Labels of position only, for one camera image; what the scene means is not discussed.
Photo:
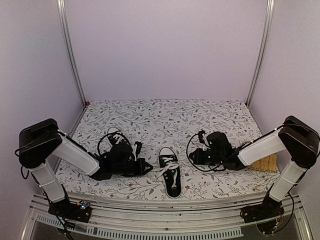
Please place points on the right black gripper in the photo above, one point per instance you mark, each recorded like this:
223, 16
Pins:
198, 160

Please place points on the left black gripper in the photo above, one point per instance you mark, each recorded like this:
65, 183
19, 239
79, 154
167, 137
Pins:
141, 162

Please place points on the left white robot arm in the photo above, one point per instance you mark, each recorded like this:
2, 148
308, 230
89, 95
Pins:
43, 139

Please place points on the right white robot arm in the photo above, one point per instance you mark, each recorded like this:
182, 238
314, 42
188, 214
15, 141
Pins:
294, 136

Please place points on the floral patterned table mat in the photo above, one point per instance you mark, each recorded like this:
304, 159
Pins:
169, 123

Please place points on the woven bamboo tray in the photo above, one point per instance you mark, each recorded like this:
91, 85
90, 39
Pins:
266, 163

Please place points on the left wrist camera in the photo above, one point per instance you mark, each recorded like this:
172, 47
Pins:
136, 149

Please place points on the front aluminium rail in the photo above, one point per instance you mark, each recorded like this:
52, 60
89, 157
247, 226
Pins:
201, 219

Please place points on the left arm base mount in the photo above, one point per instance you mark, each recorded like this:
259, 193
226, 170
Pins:
80, 211

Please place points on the right aluminium frame post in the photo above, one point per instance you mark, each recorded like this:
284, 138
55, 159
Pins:
267, 25

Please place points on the aluminium frame post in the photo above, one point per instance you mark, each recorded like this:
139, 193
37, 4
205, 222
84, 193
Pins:
61, 8
267, 25

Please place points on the left aluminium frame post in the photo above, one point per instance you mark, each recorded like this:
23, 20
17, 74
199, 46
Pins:
61, 8

